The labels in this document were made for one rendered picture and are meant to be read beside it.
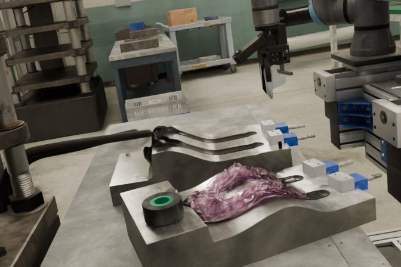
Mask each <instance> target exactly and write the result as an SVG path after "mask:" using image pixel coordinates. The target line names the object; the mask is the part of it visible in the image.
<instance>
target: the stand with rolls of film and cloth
mask: <svg viewBox="0 0 401 267"><path fill-rule="evenodd" d="M312 22H314V21H313V20H312V18H311V16H310V13H309V4H308V5H302V6H297V7H291V8H284V9H281V10H280V12H279V22H278V23H283V24H286V27H289V26H295V25H299V24H306V23H312ZM336 30H337V41H340V40H344V39H350V38H353V35H354V26H349V27H342V28H339V29H336ZM329 42H331V40H330V31H329V30H327V31H323V32H317V33H311V34H307V35H301V36H295V37H291V38H287V44H288V45H289V50H293V49H299V48H305V47H308V46H314V45H320V44H325V43H329ZM279 67H280V69H277V72H278V73H281V74H286V75H289V76H290V75H293V72H289V71H286V70H285V69H284V64H281V65H279Z"/></svg>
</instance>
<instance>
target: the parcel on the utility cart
mask: <svg viewBox="0 0 401 267"><path fill-rule="evenodd" d="M166 16H167V19H168V26H169V27H172V26H179V25H184V24H190V23H198V18H197V14H196V8H186V9H180V10H172V11H167V12H166Z"/></svg>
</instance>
